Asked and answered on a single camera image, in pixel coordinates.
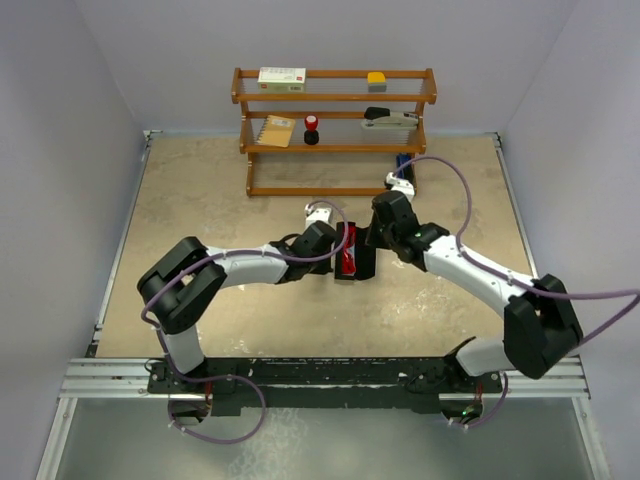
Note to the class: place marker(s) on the black glasses case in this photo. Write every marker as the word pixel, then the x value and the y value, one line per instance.
pixel 365 255

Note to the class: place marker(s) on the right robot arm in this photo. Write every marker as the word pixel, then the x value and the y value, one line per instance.
pixel 539 328

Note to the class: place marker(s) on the white and red box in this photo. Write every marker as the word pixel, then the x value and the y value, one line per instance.
pixel 280 80

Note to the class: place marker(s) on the red and black stamp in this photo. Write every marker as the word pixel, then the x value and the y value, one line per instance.
pixel 311 134

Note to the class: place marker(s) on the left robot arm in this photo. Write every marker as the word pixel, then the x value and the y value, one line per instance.
pixel 179 288

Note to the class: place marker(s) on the brown spiral notebook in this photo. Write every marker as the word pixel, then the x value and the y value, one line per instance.
pixel 276 131

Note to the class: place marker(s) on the yellow and grey eraser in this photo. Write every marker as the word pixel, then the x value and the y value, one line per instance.
pixel 376 82

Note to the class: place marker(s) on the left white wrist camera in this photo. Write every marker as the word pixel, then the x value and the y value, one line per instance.
pixel 317 213

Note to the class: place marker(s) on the wooden three-tier shelf rack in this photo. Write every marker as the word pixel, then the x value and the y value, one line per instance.
pixel 330 97

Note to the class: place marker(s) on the black and white stapler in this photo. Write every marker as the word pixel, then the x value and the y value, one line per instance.
pixel 379 118

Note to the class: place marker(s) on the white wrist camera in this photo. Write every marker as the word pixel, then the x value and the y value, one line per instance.
pixel 317 213
pixel 394 183

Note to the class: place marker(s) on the blue and black stapler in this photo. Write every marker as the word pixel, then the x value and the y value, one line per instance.
pixel 404 161

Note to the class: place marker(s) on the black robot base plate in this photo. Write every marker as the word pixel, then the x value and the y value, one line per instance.
pixel 409 383

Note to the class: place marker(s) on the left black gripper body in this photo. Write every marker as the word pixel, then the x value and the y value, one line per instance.
pixel 319 266

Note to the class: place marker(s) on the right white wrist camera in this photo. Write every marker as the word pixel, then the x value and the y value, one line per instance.
pixel 394 183

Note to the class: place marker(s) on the aluminium rail frame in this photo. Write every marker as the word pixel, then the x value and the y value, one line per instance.
pixel 300 315

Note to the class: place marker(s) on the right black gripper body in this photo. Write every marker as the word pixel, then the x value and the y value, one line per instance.
pixel 379 235

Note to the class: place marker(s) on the red sunglasses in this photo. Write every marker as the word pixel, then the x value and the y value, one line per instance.
pixel 347 262

